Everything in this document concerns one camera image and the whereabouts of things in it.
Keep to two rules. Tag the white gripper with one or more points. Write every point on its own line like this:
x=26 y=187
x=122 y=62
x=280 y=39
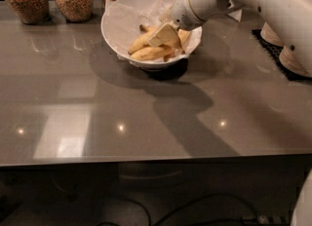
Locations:
x=182 y=12

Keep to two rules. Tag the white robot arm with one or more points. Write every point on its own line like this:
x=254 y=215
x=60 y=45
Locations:
x=289 y=19

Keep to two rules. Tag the right yellow banana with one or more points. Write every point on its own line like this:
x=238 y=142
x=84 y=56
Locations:
x=183 y=36

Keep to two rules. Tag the yellow banana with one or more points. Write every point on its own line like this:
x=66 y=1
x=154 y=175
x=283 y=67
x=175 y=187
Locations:
x=183 y=36
x=142 y=40
x=151 y=53

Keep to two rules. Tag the top yellow banana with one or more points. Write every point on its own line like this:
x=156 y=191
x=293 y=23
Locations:
x=142 y=40

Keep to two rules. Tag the bottom yellow banana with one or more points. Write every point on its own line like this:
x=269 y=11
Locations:
x=151 y=53

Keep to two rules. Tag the white ceramic bowl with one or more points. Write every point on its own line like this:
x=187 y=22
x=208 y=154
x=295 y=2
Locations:
x=120 y=35

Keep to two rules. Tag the white paper bowl liner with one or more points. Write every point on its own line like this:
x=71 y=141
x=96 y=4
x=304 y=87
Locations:
x=126 y=15

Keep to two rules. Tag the white standing sign holder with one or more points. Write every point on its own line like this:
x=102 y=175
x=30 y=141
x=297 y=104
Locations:
x=234 y=13

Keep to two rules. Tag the stack of paper bowls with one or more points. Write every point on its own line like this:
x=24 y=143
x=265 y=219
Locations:
x=270 y=36

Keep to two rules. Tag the black rubber mat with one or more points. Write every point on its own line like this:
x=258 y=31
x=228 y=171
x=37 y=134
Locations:
x=274 y=52

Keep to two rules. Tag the black power strip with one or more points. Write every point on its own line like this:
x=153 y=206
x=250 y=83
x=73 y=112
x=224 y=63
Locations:
x=264 y=220

